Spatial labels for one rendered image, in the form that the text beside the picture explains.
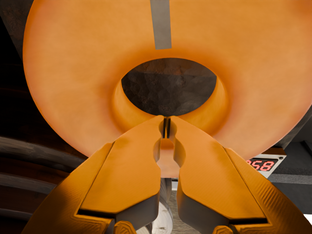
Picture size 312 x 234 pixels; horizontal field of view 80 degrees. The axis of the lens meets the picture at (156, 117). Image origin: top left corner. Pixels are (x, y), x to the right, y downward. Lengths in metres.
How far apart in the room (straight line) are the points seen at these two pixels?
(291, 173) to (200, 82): 5.93
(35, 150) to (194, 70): 0.19
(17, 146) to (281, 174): 5.96
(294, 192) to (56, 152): 9.40
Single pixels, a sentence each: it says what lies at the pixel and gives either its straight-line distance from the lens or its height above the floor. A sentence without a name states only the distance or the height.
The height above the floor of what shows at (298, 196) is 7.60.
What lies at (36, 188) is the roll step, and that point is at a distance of 0.25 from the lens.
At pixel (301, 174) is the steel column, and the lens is 6.35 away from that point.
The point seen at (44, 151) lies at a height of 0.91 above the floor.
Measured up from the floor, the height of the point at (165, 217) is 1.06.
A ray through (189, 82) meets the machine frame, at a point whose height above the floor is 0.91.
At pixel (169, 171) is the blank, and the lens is 0.16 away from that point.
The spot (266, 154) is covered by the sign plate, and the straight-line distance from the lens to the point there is 0.46.
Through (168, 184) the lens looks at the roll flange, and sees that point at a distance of 0.37.
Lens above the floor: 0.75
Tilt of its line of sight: 43 degrees up
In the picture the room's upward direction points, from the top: 177 degrees counter-clockwise
